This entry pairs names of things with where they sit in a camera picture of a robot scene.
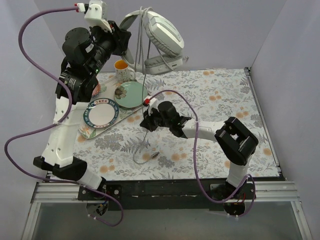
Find grey headphone cable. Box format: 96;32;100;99
132;6;190;165

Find grey white headphones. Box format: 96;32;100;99
119;7;185;75

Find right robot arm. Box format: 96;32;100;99
140;98;259;200

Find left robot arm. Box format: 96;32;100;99
33;20;131;200

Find green floral plate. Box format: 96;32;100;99
114;81;148;109

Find leaf print tray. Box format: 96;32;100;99
78;74;142;140

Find white floral mug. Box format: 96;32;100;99
114;60;136;83

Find white blue-rimmed plate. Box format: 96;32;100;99
83;98;120;129

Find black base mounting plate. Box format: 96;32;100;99
77;178;254;211

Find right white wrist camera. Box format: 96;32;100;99
142;95;157;116

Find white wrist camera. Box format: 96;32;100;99
84;0;112;33
142;95;157;116

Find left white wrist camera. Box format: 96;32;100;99
84;0;112;33

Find aluminium frame rail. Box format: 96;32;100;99
21;181;312;240

